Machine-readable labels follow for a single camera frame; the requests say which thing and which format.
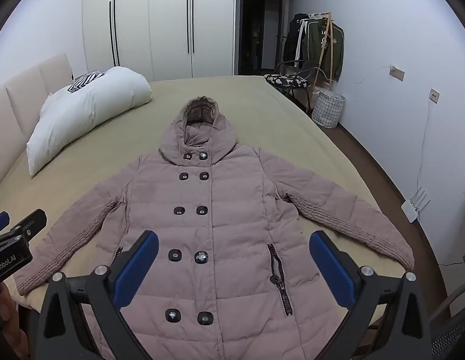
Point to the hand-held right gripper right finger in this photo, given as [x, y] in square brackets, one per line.
[332, 266]

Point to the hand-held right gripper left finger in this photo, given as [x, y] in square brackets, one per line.
[135, 266]

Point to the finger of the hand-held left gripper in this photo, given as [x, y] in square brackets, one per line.
[0, 222]
[34, 222]

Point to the pink hooded down coat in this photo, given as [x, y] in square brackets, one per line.
[225, 232]

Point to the wooden clothes rack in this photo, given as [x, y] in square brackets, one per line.
[328, 45]

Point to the person's left hand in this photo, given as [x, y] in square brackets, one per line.
[9, 307]

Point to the white router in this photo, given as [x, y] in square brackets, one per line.
[412, 208]

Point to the white pillow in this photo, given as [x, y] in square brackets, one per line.
[86, 108]

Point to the beige padded headboard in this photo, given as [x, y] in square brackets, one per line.
[22, 93]

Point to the black mesh chair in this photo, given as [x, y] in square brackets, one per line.
[453, 333]

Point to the zebra striped pillow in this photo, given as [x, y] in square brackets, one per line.
[84, 80]

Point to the white grid laundry basket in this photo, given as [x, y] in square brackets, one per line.
[328, 108]

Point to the bed with beige sheet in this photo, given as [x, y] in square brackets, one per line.
[255, 101]

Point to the black chair with patterned cushion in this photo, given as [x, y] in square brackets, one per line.
[288, 80]

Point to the green hanging jacket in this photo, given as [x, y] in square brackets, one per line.
[332, 50]

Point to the white hanging garment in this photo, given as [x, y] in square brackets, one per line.
[300, 41]

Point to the black hanging jacket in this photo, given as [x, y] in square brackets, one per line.
[290, 41]

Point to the white wardrobe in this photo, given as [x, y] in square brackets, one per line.
[161, 26]

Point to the dark door frame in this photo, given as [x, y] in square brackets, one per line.
[277, 26]

